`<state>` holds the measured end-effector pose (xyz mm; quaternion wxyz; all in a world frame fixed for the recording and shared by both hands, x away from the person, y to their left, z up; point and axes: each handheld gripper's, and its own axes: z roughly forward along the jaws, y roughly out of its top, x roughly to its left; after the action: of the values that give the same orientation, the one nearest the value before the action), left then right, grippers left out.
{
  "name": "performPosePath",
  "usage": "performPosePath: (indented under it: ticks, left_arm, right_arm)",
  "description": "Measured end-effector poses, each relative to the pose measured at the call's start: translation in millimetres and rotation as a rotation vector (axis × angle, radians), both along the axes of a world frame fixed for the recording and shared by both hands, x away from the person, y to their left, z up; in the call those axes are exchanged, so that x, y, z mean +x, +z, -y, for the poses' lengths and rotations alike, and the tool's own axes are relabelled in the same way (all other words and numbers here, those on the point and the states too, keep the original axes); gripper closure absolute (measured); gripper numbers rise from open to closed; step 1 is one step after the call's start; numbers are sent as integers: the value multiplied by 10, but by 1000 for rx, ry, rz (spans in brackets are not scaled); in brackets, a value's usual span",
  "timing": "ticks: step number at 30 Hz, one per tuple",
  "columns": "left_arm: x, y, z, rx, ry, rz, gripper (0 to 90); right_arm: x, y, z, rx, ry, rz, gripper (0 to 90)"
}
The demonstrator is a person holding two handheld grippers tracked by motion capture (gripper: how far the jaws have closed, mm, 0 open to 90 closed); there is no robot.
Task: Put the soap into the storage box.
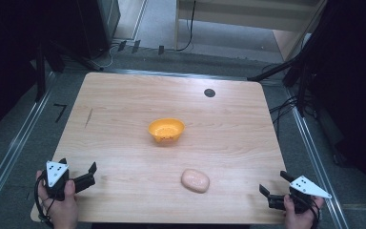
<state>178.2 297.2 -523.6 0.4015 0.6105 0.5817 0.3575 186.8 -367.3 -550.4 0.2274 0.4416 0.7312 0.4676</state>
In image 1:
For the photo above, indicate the metal floor rail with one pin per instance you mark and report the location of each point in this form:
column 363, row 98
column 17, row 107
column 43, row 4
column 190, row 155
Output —
column 316, row 162
column 11, row 156

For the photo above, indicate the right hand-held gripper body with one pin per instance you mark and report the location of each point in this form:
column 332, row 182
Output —
column 308, row 188

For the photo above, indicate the orange plastic bowl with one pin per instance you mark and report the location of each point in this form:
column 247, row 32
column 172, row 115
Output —
column 166, row 130

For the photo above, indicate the person's right hand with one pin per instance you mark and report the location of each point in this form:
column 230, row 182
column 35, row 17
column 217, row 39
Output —
column 298, row 218

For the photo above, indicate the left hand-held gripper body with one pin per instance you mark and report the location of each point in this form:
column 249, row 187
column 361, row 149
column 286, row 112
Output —
column 56, row 173

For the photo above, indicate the black metal stand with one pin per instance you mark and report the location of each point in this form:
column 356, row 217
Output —
column 298, row 71
column 40, row 71

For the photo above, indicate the dark cabinet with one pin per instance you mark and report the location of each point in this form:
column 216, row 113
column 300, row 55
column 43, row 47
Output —
column 97, row 25

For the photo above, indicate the pink oval bread roll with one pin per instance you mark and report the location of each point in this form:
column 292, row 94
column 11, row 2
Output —
column 195, row 180

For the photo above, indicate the black round table grommet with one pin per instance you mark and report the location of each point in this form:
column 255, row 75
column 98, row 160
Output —
column 209, row 93

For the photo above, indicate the beige wooden furniture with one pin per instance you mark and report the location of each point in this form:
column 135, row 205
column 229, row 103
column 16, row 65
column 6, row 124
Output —
column 244, row 14

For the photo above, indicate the person's left hand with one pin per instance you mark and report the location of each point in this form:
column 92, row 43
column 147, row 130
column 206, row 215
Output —
column 62, row 208

